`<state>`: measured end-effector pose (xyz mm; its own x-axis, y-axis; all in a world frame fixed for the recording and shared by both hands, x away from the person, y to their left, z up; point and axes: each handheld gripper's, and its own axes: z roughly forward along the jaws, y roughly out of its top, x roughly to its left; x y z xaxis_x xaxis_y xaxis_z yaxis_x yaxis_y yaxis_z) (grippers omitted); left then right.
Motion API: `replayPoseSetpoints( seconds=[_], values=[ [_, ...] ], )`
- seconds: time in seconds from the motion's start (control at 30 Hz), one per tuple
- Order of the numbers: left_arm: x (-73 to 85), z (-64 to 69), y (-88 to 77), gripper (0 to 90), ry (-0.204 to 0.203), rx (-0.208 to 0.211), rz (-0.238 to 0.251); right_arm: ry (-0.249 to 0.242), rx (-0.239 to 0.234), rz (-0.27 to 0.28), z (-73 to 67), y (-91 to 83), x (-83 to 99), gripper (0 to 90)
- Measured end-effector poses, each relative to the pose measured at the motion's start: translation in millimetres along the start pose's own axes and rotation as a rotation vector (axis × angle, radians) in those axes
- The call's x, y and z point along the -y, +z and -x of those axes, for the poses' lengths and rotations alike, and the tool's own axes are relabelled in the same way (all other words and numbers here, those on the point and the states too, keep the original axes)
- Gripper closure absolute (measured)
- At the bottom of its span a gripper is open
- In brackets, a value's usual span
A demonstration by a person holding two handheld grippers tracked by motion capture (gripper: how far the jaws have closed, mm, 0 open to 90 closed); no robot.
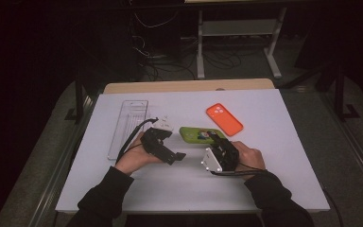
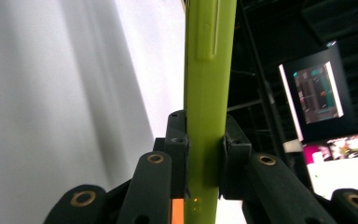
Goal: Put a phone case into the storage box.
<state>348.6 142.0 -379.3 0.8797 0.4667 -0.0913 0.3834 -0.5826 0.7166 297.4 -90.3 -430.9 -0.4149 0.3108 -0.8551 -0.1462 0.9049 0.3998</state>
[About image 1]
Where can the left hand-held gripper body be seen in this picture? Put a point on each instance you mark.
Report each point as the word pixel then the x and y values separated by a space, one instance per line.
pixel 154 143

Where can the white metal desk frame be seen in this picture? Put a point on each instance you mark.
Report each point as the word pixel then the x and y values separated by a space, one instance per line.
pixel 200 47

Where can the orange phone case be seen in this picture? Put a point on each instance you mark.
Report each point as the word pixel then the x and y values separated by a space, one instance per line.
pixel 225 119

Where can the person's left hand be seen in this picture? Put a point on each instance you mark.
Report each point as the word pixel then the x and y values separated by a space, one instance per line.
pixel 135 159

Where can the clear plastic rack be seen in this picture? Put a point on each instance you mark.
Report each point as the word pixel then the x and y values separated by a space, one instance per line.
pixel 127 119

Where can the green clown print phone case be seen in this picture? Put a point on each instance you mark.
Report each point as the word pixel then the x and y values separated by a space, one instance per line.
pixel 192 134

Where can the person's right hand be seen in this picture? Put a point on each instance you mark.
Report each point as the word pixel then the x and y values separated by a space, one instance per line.
pixel 250 159

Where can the black metal stand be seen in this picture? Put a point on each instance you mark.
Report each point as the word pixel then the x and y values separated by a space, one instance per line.
pixel 79 94
pixel 339 94

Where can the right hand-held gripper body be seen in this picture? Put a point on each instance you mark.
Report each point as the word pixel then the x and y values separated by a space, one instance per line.
pixel 223 156

